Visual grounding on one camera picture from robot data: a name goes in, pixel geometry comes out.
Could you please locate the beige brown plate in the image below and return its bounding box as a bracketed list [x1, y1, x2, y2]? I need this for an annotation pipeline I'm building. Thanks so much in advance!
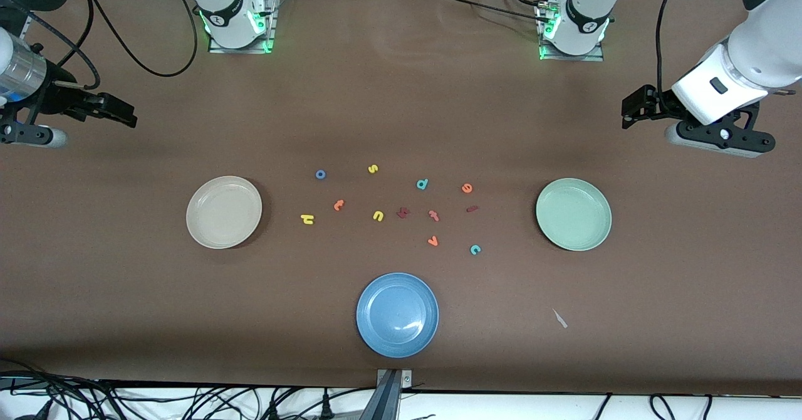
[186, 176, 263, 249]

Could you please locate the brown table cover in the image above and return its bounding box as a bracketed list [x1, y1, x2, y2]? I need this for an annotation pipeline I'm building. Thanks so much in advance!
[0, 0, 802, 397]

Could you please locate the thick black floor cable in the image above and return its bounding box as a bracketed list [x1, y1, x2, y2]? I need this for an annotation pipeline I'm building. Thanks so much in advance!
[0, 359, 135, 420]

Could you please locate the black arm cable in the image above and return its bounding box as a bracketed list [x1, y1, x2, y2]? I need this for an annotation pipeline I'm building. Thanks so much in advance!
[60, 0, 198, 92]
[655, 0, 687, 93]

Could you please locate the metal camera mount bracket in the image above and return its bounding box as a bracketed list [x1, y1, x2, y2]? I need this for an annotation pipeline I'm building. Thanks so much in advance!
[357, 369, 414, 420]

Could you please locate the blue plate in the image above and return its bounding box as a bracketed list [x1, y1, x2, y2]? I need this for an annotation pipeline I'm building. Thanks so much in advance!
[356, 273, 439, 359]

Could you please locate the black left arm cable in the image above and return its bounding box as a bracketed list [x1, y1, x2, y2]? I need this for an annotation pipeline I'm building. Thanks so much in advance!
[655, 0, 687, 93]

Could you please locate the green plate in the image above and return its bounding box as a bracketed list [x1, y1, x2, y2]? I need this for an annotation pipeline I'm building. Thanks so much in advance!
[536, 178, 612, 252]

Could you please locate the long black base cable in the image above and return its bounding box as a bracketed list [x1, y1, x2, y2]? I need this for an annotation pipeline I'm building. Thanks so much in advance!
[437, 0, 552, 26]

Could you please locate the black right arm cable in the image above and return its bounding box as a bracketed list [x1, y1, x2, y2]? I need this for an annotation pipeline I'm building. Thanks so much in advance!
[60, 0, 198, 92]

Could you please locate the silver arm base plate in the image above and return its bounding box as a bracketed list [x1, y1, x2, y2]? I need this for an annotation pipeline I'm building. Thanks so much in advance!
[539, 0, 605, 62]
[209, 0, 277, 54]

